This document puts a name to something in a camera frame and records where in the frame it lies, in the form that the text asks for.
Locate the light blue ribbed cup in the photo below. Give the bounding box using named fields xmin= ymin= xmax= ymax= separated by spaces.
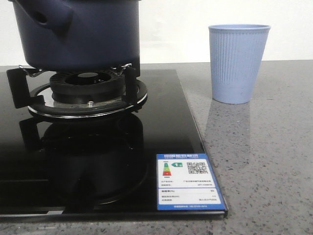
xmin=208 ymin=24 xmax=270 ymax=104

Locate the black pot support grate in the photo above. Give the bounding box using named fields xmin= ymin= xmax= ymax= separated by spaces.
xmin=7 ymin=64 xmax=147 ymax=119

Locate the dark blue cooking pot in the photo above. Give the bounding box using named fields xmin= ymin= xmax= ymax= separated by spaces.
xmin=12 ymin=0 xmax=140 ymax=71

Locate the blue energy label sticker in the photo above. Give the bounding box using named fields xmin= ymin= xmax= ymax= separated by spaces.
xmin=156 ymin=153 xmax=226 ymax=212

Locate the black glass gas stove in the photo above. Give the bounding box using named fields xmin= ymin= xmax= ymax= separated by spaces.
xmin=0 ymin=68 xmax=228 ymax=221

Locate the black gas burner head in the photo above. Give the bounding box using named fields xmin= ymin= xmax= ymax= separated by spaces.
xmin=50 ymin=70 xmax=125 ymax=104

